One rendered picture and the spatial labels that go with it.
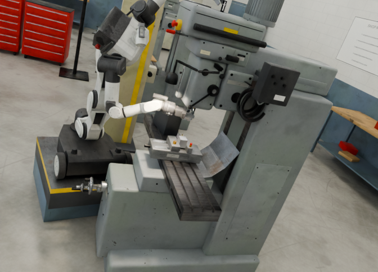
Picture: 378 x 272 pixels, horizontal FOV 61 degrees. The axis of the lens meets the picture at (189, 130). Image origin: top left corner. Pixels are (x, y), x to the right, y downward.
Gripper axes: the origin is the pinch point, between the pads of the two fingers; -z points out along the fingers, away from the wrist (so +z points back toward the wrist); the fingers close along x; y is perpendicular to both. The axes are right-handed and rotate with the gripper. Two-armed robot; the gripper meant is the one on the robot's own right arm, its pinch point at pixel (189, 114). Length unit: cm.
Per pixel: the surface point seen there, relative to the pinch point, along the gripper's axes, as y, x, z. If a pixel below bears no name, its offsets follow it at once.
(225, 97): -19.6, -7.2, -16.8
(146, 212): 70, -20, 9
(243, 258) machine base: 102, -5, -76
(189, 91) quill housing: -17.6, -10.9, 5.7
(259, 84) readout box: -37, -25, -29
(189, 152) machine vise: 23.6, -6.9, -7.2
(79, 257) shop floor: 124, -20, 47
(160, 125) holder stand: 27.6, 32.5, 15.5
